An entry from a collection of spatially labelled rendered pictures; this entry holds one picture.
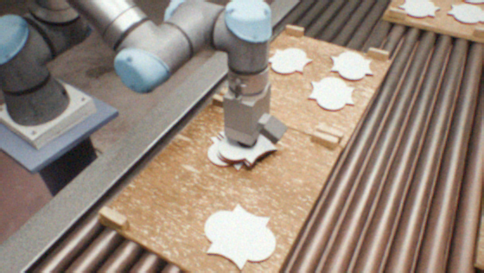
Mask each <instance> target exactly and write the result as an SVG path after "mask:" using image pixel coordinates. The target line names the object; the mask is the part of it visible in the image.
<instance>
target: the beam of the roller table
mask: <svg viewBox="0 0 484 273"><path fill-rule="evenodd" d="M303 1H304V0H275V1H274V2H273V3H271V5H270V6H269V7H270V8H271V33H272V32H273V31H274V30H275V29H276V28H277V27H278V26H279V25H280V24H281V23H282V22H283V21H284V20H285V19H286V18H287V17H288V16H289V15H290V13H292V12H293V11H294V10H295V9H296V8H297V7H298V6H299V5H300V4H301V3H302V2H303ZM227 77H228V71H227V57H226V54H225V53H223V52H217V53H216V54H214V55H213V56H212V57H211V59H209V60H207V61H206V62H205V63H204V65H202V66H201V67H199V68H198V69H197V71H195V72H194V73H192V74H191V76H190V77H189V78H187V79H186V80H184V82H183V83H182V84H180V85H179V86H178V87H177V88H176V89H175V90H174V91H172V93H170V95H168V96H167V97H166V98H165V99H164V100H163V101H162V102H160V103H159V104H158V105H157V107H155V108H153V109H152V110H151V111H150V113H148V114H147V115H145V116H144V117H143V119H142V120H140V121H138V122H137V124H136V125H135V126H134V127H131V129H130V130H129V131H128V132H127V133H124V135H123V136H122V137H121V138H120V139H119V140H117V141H116V142H115V143H114V144H113V145H112V146H111V147H110V148H109V149H108V150H107V151H106V152H104V154H102V155H101V156H100V157H99V158H98V159H97V160H95V161H94V162H93V163H92V164H91V165H90V166H89V167H87V168H86V169H85V170H84V171H83V172H82V173H81V174H79V175H78V176H77V177H76V178H75V179H74V180H73V181H71V182H70V183H69V184H68V185H67V186H66V187H64V188H63V189H62V190H61V191H60V192H59V193H58V194H56V196H54V197H53V199H51V201H49V202H48V203H47V204H46V205H45V206H44V207H43V208H41V209H40V210H39V211H38V212H37V213H36V214H34V215H33V216H32V217H31V218H30V219H29V220H27V221H26V222H25V223H24V224H23V225H22V227H19V228H18V229H17V230H16V232H15V233H14V234H11V235H10V236H9V238H8V239H7V240H5V241H3V242H2V244H1V245H0V273H32V272H33V271H34V270H35V268H37V267H38V266H39V265H40V264H41V263H42V261H44V260H45V259H46V258H47V257H48V256H49V254H51V253H52V252H53V251H54V250H55V249H56V247H58V246H59V245H60V244H61V243H62V242H63V240H65V239H66V238H67V237H68V236H69V235H70V233H72V232H73V231H74V230H75V229H76V228H77V227H78V226H79V225H80V224H81V223H82V222H83V220H85V219H86V218H87V217H88V216H89V215H90V213H92V212H93V211H94V210H95V209H96V208H97V206H99V205H100V204H101V203H102V202H103V201H104V200H105V199H106V198H107V197H108V196H109V195H110V194H111V193H112V192H113V191H114V190H115V189H116V188H117V187H118V186H119V185H120V184H121V183H122V182H123V181H124V180H125V179H126V178H127V177H128V176H129V175H130V174H131V173H132V172H133V171H134V170H135V169H136V168H137V167H138V166H139V165H140V164H141V163H142V162H143V160H145V159H146V158H147V157H148V156H149V155H150V154H151V153H152V152H153V151H154V150H155V149H156V148H157V147H158V146H159V145H160V144H161V143H162V142H163V141H164V140H165V139H166V138H167V137H168V136H169V135H170V133H172V132H173V131H174V130H175V129H176V128H177V127H178V126H179V125H180V124H181V123H182V122H183V121H184V120H185V119H186V118H187V117H188V116H189V115H190V114H191V113H192V112H193V111H194V110H195V109H196V108H197V107H198V106H199V105H200V104H201V103H202V102H203V101H204V100H205V99H206V98H207V97H208V96H209V95H210V94H211V93H212V92H213V91H214V90H215V89H216V88H217V87H218V86H219V85H220V84H221V83H222V82H223V81H224V80H225V79H226V78H227Z"/></svg>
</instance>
